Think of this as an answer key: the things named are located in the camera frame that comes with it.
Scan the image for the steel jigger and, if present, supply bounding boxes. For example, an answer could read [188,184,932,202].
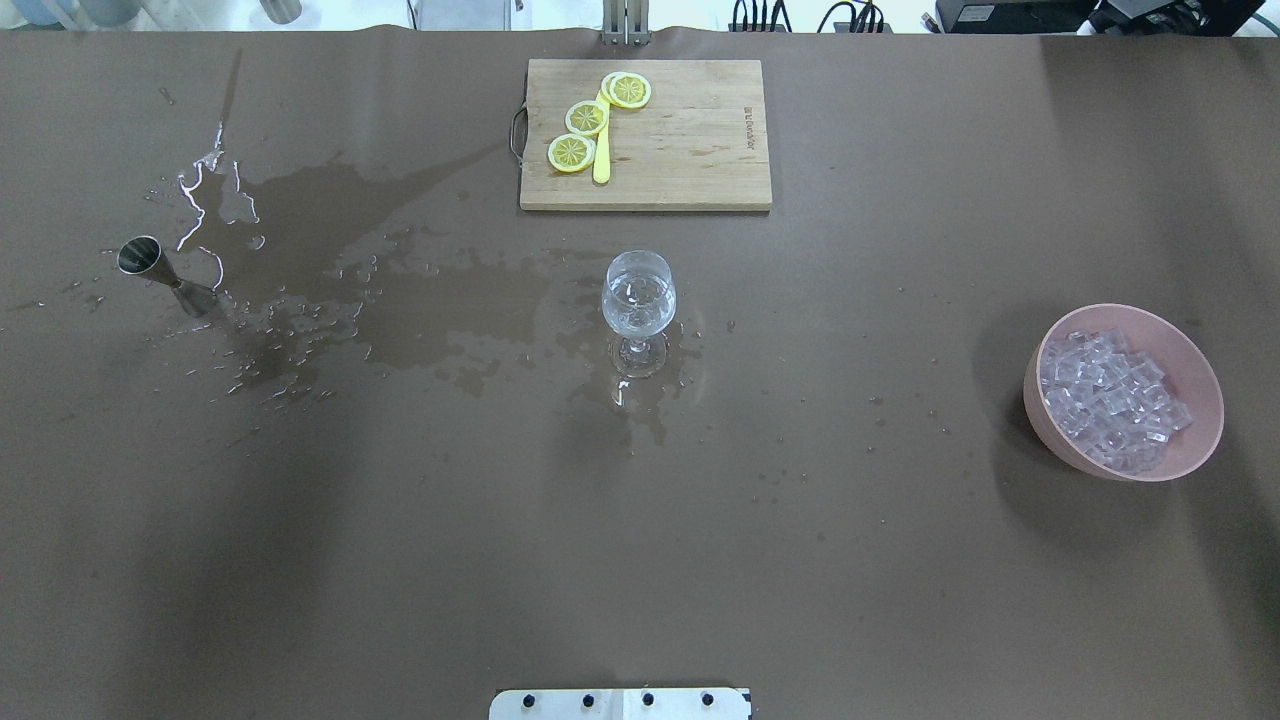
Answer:
[116,236,218,316]

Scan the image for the clear wine glass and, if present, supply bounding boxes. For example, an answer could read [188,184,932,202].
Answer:
[600,249,677,379]

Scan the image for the pile of clear ice cubes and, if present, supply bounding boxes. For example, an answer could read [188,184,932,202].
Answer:
[1037,328,1196,475]

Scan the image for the wooden cutting board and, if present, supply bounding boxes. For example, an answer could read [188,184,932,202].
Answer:
[518,59,773,213]

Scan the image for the middle lemon slice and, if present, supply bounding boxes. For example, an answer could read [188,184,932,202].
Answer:
[564,99,611,138]

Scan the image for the far lemon slice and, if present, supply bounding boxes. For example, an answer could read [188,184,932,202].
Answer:
[600,70,653,109]

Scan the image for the pink bowl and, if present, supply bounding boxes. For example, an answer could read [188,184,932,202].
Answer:
[1021,304,1225,483]

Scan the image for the lemon slice near handle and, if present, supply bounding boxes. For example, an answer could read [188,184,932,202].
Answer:
[547,133,596,174]

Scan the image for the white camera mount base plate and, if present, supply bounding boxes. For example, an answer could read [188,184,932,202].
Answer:
[488,687,754,719]

